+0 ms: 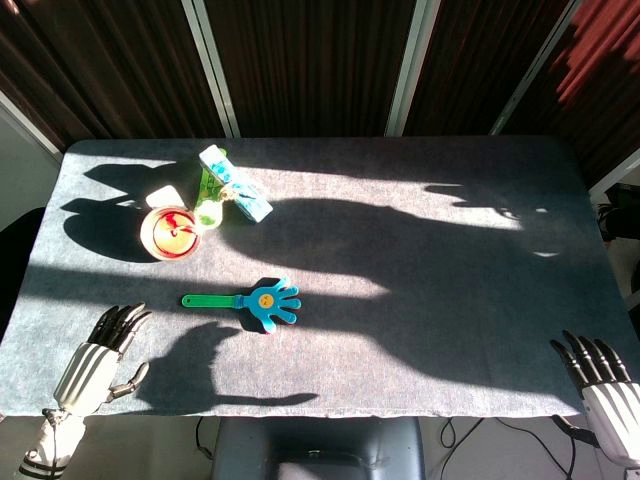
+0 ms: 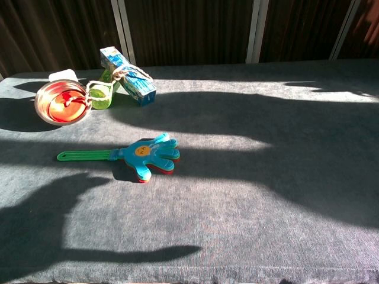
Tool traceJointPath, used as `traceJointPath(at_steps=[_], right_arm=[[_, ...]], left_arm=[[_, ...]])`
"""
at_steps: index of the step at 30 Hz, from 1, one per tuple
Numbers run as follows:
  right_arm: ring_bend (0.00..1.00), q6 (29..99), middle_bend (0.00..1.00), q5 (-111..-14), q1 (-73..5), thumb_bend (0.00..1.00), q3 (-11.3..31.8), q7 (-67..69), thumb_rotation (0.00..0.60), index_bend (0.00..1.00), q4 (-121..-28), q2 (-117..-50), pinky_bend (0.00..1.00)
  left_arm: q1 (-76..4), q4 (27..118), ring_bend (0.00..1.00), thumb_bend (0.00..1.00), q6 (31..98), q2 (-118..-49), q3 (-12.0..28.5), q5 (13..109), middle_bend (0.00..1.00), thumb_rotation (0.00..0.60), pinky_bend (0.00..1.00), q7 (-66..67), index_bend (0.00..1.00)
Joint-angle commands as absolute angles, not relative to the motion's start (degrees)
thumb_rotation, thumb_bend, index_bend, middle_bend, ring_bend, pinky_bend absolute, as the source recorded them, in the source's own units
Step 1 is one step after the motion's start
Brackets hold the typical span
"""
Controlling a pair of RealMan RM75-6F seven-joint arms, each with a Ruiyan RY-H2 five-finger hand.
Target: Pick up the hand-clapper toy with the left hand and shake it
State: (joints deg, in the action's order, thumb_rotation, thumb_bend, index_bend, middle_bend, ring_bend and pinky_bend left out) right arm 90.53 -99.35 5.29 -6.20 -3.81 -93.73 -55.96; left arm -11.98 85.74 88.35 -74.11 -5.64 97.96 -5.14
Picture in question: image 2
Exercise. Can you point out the blue printed carton box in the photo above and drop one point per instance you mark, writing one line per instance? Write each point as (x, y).
(139, 86)

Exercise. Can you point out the grey table cloth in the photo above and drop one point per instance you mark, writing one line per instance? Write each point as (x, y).
(237, 222)

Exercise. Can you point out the green snack pouch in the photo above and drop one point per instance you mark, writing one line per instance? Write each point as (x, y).
(100, 98)

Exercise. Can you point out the dark brown curtain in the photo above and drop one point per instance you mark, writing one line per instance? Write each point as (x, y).
(192, 29)

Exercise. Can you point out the round red white cup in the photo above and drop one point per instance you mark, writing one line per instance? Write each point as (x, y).
(65, 110)

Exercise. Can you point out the white card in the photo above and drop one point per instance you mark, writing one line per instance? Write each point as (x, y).
(62, 75)

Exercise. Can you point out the white frame post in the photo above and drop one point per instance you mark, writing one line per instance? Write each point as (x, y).
(345, 29)
(122, 29)
(257, 29)

